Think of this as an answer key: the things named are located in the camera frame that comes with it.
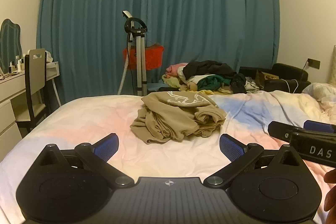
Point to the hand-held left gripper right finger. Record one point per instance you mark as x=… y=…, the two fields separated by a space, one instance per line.
x=231 y=148

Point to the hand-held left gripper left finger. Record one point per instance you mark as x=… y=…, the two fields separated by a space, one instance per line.
x=106 y=146

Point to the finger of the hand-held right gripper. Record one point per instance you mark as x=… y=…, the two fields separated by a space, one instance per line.
x=320 y=125
x=278 y=129

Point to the beige printed shirt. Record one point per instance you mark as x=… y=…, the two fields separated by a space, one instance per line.
x=168 y=121

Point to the person's right hand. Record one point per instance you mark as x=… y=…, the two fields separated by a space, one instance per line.
x=331 y=197

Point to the white pillow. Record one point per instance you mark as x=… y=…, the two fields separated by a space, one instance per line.
x=320 y=90

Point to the pastel bed blanket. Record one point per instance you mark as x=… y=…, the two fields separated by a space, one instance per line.
x=78 y=119

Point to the cardboard box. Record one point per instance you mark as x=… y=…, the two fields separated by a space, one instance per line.
x=265 y=79

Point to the white patterned cloth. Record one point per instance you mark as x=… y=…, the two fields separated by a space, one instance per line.
x=250 y=85

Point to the black sofa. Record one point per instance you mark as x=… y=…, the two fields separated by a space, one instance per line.
x=286 y=71

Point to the dark grey garment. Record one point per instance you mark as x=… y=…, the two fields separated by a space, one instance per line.
x=237 y=82

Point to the green garment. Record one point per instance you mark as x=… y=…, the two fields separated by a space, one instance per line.
x=214 y=82

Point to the tan cloth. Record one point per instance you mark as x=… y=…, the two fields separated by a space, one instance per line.
x=191 y=86

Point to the white curved pipe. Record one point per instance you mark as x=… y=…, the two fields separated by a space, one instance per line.
x=56 y=92

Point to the white garment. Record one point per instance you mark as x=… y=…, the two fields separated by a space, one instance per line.
x=193 y=79

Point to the black garment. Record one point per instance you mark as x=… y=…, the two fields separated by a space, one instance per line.
x=207 y=67

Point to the pale yellow fluffy cloth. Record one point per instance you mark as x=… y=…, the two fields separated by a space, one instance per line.
x=169 y=80

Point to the garment steamer stand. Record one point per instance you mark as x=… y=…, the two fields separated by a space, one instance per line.
x=141 y=56

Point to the pink cloth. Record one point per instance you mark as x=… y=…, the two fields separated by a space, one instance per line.
x=172 y=69

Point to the red knitted cloth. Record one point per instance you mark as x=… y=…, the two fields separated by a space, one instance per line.
x=153 y=56

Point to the white crumpled bag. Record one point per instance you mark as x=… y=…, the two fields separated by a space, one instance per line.
x=49 y=55

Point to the white desk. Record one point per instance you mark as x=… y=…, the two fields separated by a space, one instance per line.
x=10 y=90

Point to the small white bottle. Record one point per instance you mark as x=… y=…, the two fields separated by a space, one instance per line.
x=19 y=65

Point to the teal curtain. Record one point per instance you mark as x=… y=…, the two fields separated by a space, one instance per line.
x=197 y=16

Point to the wavy framed mirror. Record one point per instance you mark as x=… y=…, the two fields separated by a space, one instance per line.
x=10 y=40

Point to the dark wall socket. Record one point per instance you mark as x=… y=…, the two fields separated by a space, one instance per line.
x=313 y=63

